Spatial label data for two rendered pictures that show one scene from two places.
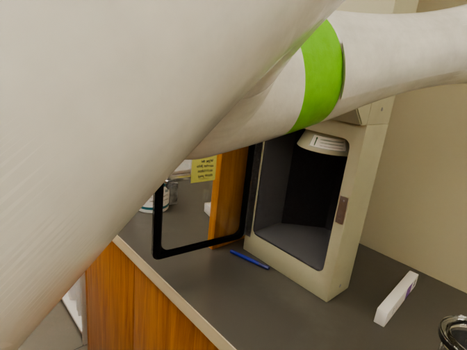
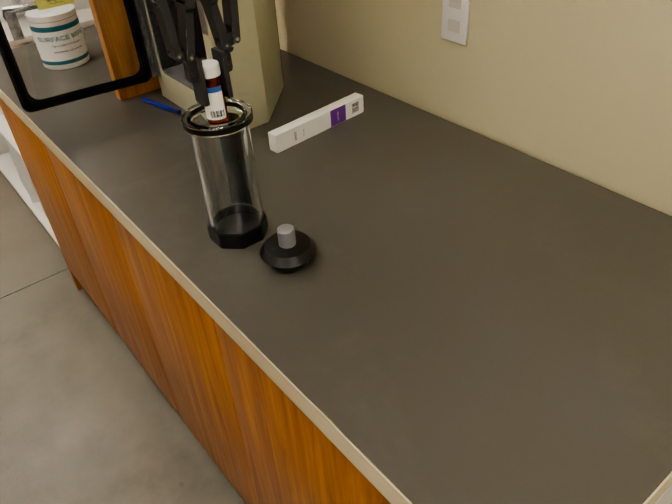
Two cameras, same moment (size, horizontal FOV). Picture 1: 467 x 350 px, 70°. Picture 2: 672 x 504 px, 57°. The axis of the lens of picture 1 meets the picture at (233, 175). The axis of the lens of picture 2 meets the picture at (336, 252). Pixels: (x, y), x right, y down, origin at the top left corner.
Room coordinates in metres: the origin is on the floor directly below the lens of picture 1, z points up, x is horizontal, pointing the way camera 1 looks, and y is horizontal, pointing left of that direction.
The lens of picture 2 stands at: (-0.45, -0.66, 1.57)
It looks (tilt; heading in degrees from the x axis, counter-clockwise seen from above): 38 degrees down; 8
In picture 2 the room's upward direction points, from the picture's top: 4 degrees counter-clockwise
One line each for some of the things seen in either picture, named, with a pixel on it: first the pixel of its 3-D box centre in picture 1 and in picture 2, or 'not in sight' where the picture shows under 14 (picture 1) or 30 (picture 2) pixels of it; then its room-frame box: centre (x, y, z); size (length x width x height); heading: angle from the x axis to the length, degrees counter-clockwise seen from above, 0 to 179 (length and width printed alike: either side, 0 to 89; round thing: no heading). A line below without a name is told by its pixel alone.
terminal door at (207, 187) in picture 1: (206, 183); (63, 9); (0.87, 0.07, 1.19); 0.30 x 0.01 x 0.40; 127
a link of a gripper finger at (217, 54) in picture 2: not in sight; (222, 73); (0.41, -0.40, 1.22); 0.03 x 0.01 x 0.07; 44
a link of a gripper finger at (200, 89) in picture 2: not in sight; (198, 80); (0.38, -0.37, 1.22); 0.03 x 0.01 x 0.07; 44
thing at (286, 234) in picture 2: not in sight; (287, 244); (0.32, -0.48, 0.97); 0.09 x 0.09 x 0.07
